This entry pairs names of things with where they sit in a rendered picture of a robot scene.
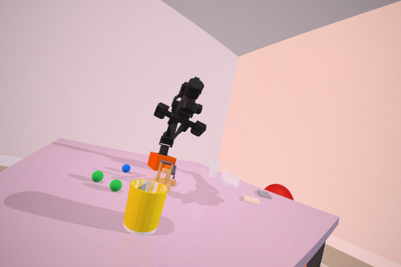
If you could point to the grey flat rectangular tile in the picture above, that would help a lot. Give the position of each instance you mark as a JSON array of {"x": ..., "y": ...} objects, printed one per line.
[{"x": 264, "y": 194}]

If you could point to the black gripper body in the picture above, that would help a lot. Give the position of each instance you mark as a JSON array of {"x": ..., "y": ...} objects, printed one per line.
[{"x": 197, "y": 128}]

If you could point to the green ball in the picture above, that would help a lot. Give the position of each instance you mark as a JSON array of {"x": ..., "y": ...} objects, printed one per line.
[
  {"x": 115, "y": 185},
  {"x": 97, "y": 176}
]

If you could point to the white plastic cup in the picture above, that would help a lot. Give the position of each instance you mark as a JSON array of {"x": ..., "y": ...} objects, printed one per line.
[
  {"x": 228, "y": 179},
  {"x": 214, "y": 168}
]

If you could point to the blue ball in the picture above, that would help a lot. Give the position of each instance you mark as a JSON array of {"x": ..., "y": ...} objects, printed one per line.
[{"x": 126, "y": 168}]

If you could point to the peach flat bar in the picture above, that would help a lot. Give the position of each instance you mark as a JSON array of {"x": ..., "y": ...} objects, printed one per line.
[{"x": 251, "y": 200}]

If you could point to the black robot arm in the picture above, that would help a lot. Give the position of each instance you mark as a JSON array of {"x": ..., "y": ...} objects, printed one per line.
[{"x": 188, "y": 93}]

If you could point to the yellow mug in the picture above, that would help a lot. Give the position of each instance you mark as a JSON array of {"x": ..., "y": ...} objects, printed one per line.
[{"x": 144, "y": 206}]

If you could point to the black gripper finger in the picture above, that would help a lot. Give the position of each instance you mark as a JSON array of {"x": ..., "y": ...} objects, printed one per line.
[
  {"x": 173, "y": 122},
  {"x": 182, "y": 128}
]

